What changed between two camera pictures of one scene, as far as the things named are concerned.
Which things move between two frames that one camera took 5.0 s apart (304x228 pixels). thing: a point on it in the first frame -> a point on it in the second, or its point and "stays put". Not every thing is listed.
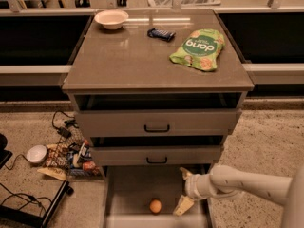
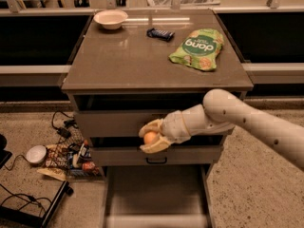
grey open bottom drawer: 145,196 stays put
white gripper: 192,186 -> 173,127
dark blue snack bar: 161,34 stays put
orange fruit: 155,206 -> 149,137
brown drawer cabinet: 142,114 stays put
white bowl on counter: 111,19 stays put
